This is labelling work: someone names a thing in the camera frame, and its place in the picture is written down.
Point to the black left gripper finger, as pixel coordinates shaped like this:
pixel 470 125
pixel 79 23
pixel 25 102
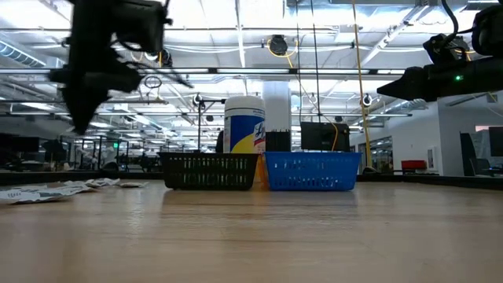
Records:
pixel 84 110

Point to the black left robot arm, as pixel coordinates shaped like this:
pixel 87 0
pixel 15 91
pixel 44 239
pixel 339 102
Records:
pixel 133 23

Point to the red storage bin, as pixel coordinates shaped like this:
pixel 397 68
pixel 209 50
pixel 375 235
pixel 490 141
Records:
pixel 413 165

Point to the black monitor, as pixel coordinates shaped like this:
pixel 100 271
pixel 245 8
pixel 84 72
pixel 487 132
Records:
pixel 23 144
pixel 322 137
pixel 496 141

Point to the black partition panel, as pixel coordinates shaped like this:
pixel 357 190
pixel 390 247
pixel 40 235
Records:
pixel 279 141
pixel 467 153

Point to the large white blue-print packet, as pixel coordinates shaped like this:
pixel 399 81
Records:
pixel 39 195

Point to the blue plastic basket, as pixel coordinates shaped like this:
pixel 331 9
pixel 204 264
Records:
pixel 312 156

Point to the black plastic basket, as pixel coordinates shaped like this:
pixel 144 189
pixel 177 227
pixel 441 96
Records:
pixel 208 156

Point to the person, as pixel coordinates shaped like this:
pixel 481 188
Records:
pixel 219 143

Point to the disinfecting wipes canister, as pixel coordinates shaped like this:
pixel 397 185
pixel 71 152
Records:
pixel 243 129

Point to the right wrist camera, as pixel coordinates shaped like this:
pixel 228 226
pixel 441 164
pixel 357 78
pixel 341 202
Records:
pixel 444 49

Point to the black stand frame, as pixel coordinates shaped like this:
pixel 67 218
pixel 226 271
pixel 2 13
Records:
pixel 214 101

